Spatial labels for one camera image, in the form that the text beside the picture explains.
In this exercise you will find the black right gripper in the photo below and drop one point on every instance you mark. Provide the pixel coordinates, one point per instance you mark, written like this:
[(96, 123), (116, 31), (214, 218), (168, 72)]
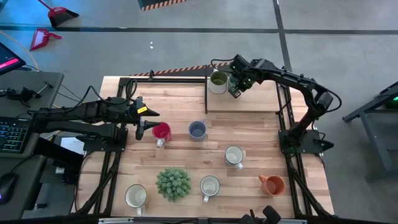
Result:
[(246, 82)]

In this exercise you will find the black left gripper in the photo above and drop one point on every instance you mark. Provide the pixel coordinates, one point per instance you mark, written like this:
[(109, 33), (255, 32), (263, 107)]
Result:
[(133, 112)]

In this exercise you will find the teal green mug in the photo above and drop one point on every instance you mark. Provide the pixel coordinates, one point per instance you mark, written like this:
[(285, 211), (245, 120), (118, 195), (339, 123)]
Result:
[(231, 81)]

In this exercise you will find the white mug olive interior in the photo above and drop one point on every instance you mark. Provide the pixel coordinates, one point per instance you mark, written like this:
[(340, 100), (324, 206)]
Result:
[(218, 81)]

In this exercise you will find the grey-blue mug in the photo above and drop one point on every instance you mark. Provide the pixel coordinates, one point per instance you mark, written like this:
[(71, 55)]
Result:
[(197, 130)]

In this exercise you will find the blue floral white mug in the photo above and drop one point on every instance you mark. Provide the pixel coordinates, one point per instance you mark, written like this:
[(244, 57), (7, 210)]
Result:
[(210, 186), (234, 155)]

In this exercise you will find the yellow mug white interior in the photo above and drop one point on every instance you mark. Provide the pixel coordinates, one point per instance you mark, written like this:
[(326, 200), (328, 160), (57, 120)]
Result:
[(136, 196)]

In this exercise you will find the orange mug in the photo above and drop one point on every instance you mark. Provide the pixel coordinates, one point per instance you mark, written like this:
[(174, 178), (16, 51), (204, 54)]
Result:
[(273, 186)]

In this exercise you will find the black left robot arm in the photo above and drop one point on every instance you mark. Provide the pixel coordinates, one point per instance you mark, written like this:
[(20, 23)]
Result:
[(77, 115)]

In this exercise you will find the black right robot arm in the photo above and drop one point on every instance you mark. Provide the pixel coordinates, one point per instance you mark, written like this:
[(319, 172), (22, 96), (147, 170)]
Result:
[(295, 81)]

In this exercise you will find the succulent plant in patterned pot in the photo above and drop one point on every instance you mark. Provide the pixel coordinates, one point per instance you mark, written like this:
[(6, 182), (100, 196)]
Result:
[(173, 184)]

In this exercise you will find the white paper sheet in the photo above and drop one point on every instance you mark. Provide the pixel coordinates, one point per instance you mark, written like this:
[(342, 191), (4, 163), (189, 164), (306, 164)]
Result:
[(73, 144)]

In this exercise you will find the grey desk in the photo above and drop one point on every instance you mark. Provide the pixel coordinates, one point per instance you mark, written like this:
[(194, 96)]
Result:
[(31, 84)]

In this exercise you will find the black desk clamp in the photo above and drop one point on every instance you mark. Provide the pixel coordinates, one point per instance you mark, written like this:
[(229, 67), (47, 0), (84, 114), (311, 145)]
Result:
[(21, 93)]

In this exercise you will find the red dustpan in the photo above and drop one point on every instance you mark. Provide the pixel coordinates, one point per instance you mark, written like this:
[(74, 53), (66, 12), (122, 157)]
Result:
[(40, 38)]

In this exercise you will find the black backlit keyboard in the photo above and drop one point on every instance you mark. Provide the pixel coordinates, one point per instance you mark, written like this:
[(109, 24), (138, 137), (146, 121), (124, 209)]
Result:
[(14, 135)]

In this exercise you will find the red broom black bristles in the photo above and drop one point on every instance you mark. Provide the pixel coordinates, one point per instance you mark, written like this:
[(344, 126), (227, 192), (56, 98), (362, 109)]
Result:
[(59, 14)]

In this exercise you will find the dark metal stand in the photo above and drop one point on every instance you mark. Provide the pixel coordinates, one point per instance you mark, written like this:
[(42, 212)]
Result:
[(376, 155)]

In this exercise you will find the dark monitor pink stripe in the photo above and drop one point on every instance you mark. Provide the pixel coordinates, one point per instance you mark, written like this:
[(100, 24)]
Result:
[(7, 59)]

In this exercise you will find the black computer mouse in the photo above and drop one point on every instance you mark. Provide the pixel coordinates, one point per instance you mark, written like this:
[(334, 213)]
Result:
[(7, 186)]

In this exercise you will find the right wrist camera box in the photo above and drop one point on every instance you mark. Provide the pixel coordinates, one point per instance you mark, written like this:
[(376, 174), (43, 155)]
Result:
[(234, 92)]

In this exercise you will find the wooden shelf riser black frame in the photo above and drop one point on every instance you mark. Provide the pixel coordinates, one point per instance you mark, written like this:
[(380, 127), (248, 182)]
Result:
[(258, 101)]

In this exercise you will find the small black frame clamp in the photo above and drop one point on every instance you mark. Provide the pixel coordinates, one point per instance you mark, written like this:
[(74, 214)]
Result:
[(151, 74)]

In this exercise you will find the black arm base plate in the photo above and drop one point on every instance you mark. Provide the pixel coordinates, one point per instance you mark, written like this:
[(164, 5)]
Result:
[(102, 145), (311, 146)]

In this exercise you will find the black aluminium table frame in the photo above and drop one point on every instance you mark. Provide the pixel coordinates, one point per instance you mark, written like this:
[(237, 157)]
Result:
[(174, 221)]

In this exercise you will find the silver metal bracket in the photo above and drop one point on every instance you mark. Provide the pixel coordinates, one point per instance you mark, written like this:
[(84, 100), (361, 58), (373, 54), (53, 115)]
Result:
[(115, 220), (289, 221)]

